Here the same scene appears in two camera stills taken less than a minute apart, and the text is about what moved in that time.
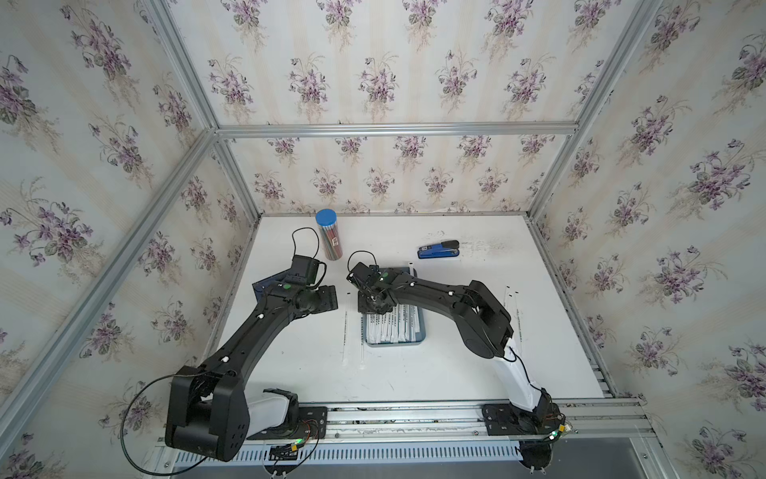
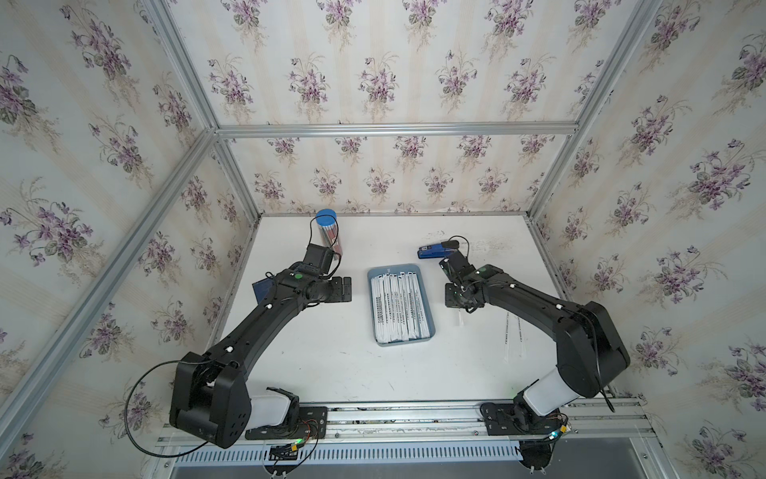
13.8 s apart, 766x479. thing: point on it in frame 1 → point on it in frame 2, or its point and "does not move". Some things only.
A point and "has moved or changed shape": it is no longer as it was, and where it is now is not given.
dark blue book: [259, 286] does not move
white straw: [407, 321] → [418, 329]
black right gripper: [363, 310] → [449, 300]
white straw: [395, 323] has moved or changed shape
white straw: [379, 328] has moved or changed shape
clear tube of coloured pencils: [326, 219] does not move
